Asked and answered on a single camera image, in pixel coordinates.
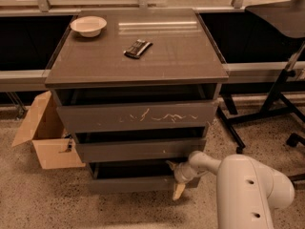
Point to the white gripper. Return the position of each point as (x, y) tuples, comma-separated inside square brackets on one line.
[(180, 174)]

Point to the grey bottom drawer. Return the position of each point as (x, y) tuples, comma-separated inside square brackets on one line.
[(131, 176)]

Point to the grey drawer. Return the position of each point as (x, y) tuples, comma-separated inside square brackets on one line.
[(112, 110), (103, 147), (131, 176)]

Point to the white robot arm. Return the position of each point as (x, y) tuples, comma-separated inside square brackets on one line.
[(247, 191)]

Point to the grey middle drawer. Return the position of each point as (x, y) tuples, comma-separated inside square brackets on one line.
[(103, 147)]

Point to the grey top drawer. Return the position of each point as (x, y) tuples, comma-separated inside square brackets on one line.
[(112, 110)]

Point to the grey drawer cabinet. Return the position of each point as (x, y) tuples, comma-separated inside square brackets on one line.
[(178, 40)]

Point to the open cardboard box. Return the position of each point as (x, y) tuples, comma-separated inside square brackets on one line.
[(52, 143)]

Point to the black snack packet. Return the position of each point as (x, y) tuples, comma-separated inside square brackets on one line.
[(137, 49)]

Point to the white bowl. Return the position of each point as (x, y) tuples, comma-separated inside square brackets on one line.
[(89, 26)]

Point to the black rolling stand table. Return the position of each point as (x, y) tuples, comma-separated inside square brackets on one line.
[(288, 19)]

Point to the metal window rail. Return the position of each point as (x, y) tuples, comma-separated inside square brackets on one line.
[(106, 75)]

